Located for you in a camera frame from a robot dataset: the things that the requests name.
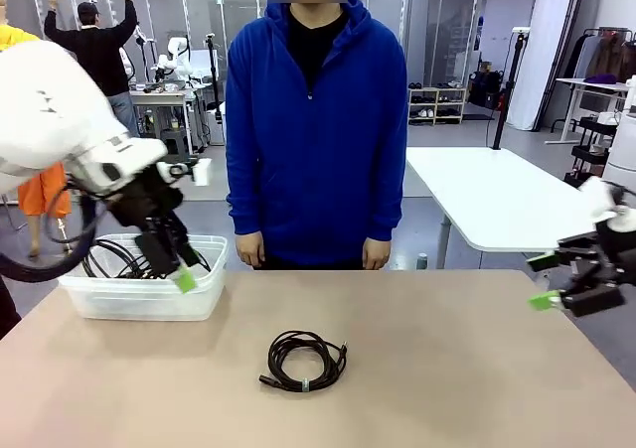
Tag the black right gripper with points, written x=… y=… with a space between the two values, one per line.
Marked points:
x=618 y=254

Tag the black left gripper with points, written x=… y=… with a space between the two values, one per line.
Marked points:
x=146 y=202

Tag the person's right forearm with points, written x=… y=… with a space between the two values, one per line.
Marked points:
x=244 y=199

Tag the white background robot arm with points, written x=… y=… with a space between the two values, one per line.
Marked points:
x=178 y=55

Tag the person's left forearm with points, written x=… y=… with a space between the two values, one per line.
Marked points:
x=385 y=199

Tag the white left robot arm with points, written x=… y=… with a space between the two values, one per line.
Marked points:
x=49 y=120

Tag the person's right hand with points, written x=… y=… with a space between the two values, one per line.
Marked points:
x=250 y=250

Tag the person's left hand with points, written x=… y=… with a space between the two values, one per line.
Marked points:
x=377 y=254

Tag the clear plastic storage container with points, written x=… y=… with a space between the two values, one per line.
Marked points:
x=144 y=299

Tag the grey plastic stool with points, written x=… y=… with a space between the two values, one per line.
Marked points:
x=180 y=141

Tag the large white table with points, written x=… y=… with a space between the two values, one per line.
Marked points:
x=497 y=194

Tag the black utility cart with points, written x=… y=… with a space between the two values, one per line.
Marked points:
x=591 y=150

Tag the mannequin in yellow hoodie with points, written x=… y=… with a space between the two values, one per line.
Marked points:
x=42 y=194

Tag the grey workbench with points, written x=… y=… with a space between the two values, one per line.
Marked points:
x=164 y=95

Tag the small grey green can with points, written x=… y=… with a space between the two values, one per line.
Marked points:
x=422 y=261

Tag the person in blue hoodie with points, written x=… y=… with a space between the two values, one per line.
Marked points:
x=318 y=145

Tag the white desk with purple cloth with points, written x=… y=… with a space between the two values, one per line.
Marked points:
x=591 y=86

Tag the purple cloth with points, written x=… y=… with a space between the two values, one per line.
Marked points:
x=600 y=78

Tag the black pole stand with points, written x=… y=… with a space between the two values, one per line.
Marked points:
x=509 y=85

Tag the man in black jacket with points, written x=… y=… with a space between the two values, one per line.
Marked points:
x=102 y=55

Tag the black bags stack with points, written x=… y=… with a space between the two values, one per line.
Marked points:
x=487 y=88

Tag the wooden shoe shelf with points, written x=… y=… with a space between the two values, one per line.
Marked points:
x=439 y=105

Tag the white folding screen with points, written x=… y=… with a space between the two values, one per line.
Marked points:
x=541 y=55

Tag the clothes rack with coats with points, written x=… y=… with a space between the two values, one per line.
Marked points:
x=608 y=53

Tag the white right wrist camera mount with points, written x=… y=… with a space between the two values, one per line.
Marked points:
x=598 y=199

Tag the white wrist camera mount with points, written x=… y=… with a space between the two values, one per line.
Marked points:
x=199 y=170
x=598 y=199

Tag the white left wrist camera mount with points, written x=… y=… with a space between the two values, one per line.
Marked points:
x=199 y=170

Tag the black camera tripod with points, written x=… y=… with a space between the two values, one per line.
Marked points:
x=213 y=75

